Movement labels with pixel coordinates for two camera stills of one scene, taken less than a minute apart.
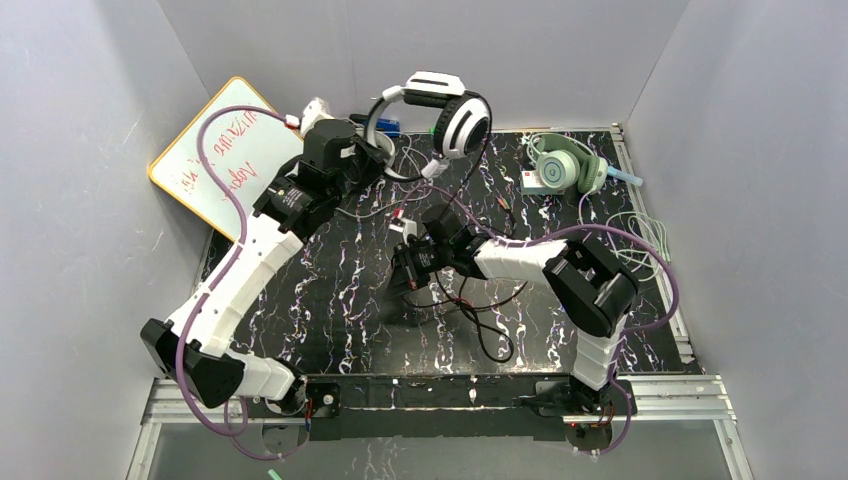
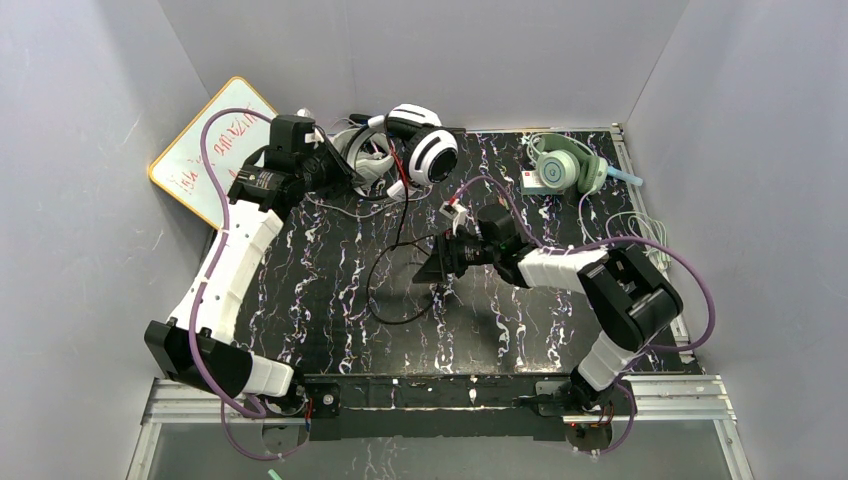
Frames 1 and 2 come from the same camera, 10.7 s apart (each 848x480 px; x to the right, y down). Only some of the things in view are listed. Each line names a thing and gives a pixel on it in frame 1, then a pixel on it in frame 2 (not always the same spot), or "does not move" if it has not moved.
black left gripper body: x=369 y=154 -> x=328 y=168
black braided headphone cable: x=452 y=189 -> x=404 y=213
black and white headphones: x=463 y=123 -> x=427 y=150
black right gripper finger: x=402 y=305 -> x=433 y=271
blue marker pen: x=388 y=126 does not move
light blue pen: x=616 y=172 does not move
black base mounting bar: x=442 y=406 does not move
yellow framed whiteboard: x=249 y=149 does not move
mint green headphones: x=563 y=163 does not move
